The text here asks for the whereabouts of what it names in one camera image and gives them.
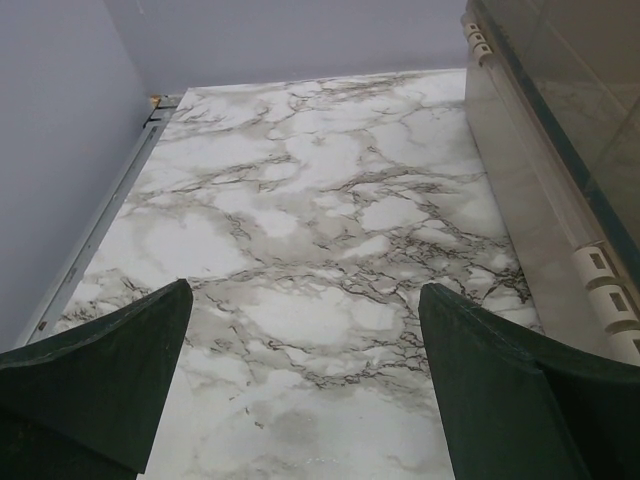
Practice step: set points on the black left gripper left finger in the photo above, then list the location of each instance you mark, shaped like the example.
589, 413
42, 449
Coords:
86, 403

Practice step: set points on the translucent grey-brown toolbox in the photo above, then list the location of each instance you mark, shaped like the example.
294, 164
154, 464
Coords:
552, 99

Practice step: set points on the aluminium extrusion frame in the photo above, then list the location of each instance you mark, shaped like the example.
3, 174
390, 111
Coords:
50, 309

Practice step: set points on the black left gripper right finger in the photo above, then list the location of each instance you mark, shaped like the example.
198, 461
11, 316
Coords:
516, 404

